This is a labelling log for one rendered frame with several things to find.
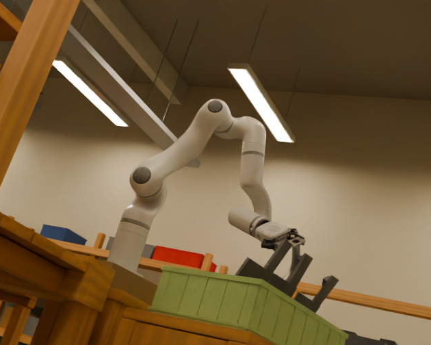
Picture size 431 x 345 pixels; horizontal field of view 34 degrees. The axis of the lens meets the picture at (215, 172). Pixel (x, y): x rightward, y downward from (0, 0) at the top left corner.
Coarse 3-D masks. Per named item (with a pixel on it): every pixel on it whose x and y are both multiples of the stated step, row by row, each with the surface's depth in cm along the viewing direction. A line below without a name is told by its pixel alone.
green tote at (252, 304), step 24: (168, 288) 231; (192, 288) 226; (216, 288) 220; (240, 288) 215; (264, 288) 213; (168, 312) 226; (192, 312) 221; (216, 312) 216; (240, 312) 210; (264, 312) 213; (288, 312) 223; (312, 312) 234; (264, 336) 213; (288, 336) 223; (312, 336) 235; (336, 336) 248
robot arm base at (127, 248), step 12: (120, 228) 266; (132, 228) 265; (144, 228) 267; (120, 240) 264; (132, 240) 264; (144, 240) 268; (120, 252) 262; (132, 252) 263; (120, 264) 261; (132, 264) 262
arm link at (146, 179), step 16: (208, 112) 271; (224, 112) 272; (192, 128) 276; (208, 128) 273; (224, 128) 281; (176, 144) 276; (192, 144) 275; (144, 160) 272; (160, 160) 271; (176, 160) 273; (144, 176) 266; (160, 176) 268; (144, 192) 268
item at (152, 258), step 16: (64, 240) 852; (80, 240) 877; (96, 240) 828; (112, 240) 821; (96, 256) 822; (144, 256) 798; (160, 256) 787; (176, 256) 779; (192, 256) 771; (208, 256) 760; (224, 272) 794; (0, 304) 898; (32, 320) 819; (32, 336) 809
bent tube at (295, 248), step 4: (292, 240) 245; (296, 240) 246; (300, 240) 244; (304, 240) 244; (296, 244) 242; (300, 244) 243; (292, 248) 245; (296, 248) 244; (292, 252) 245; (296, 252) 244; (292, 256) 246; (296, 256) 245; (292, 260) 247; (292, 264) 247; (292, 268) 247; (288, 272) 247; (292, 272) 247; (284, 276) 247; (288, 276) 246
